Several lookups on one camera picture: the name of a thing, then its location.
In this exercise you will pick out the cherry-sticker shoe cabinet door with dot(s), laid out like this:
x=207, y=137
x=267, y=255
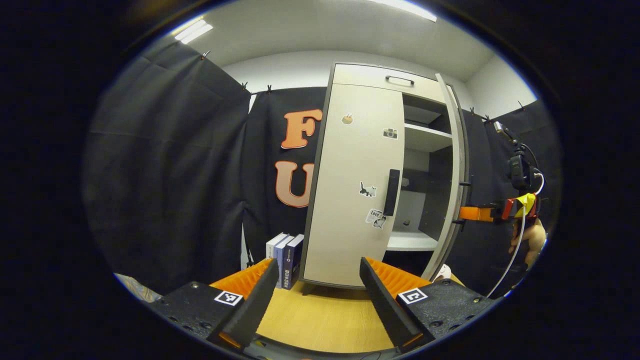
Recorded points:
x=456, y=150

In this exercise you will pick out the white book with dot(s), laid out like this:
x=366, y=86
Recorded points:
x=272, y=247

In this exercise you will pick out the pale patterned cloth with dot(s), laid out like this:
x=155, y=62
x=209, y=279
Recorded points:
x=131, y=287

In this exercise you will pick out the black stand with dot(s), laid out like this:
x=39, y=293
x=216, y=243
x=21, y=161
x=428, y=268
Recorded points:
x=248, y=250

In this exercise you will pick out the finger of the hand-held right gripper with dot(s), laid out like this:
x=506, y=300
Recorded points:
x=475, y=213

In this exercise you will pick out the white cabinet shelf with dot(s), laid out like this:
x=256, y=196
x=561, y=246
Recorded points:
x=425, y=139
x=410, y=242

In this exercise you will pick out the camera-sticker shoe cabinet door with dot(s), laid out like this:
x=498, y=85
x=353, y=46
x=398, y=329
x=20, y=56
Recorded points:
x=350, y=160

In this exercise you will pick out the beige cabinet drawer front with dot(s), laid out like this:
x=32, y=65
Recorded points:
x=360, y=75

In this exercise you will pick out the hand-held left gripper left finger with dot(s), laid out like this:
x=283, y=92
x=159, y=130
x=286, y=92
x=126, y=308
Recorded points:
x=252, y=310

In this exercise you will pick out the black backdrop cloth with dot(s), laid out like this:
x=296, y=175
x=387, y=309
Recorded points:
x=165, y=175

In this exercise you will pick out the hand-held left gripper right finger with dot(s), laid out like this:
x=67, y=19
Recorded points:
x=387, y=310

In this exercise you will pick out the ceiling light panel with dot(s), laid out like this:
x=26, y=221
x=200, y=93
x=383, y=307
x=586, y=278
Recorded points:
x=192, y=31
x=405, y=7

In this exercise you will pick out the beige double-door shoe cabinet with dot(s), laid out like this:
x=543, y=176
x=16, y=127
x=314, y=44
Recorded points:
x=435, y=200

